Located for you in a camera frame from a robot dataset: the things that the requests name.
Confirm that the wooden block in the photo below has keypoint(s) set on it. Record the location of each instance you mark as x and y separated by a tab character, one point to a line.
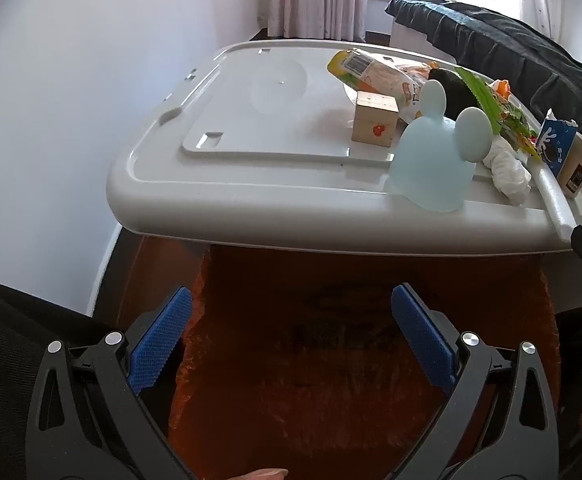
371	120

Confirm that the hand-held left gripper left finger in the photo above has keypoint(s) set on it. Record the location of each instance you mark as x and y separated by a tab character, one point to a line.
163	335

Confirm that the person's left hand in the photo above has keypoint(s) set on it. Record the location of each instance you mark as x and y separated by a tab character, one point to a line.
266	475

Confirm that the white plastic lid table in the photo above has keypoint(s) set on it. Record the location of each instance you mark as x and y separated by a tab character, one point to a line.
271	170

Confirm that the orange yellow snack packet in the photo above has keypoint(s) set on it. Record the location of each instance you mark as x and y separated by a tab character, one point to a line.
381	77

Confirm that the light blue mouse-ear cup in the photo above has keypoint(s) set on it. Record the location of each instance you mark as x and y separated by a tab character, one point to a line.
431	160

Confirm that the orange storage bin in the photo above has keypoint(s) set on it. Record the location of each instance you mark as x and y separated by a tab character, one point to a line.
296	360

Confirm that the green wrapper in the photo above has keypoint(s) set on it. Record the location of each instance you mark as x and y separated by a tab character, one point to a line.
481	95

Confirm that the white cabinet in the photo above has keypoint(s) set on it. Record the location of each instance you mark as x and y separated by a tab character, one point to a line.
411	35

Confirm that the dark avocado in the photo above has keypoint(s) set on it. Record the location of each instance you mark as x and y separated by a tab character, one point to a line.
451	92

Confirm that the brown paper cup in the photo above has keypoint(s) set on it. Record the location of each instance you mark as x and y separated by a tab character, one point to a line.
578	165

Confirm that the blue white milk carton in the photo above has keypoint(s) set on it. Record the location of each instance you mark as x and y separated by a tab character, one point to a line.
553	145

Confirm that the small orange wrapper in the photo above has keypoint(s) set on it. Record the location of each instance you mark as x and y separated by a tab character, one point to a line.
501	89

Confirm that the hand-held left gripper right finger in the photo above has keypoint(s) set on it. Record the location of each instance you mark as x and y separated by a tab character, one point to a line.
421	340

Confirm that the crumpled white tissue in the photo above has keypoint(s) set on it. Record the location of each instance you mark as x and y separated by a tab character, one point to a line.
508	170

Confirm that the dark quilted blanket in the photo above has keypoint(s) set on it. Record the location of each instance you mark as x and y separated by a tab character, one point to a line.
511	45

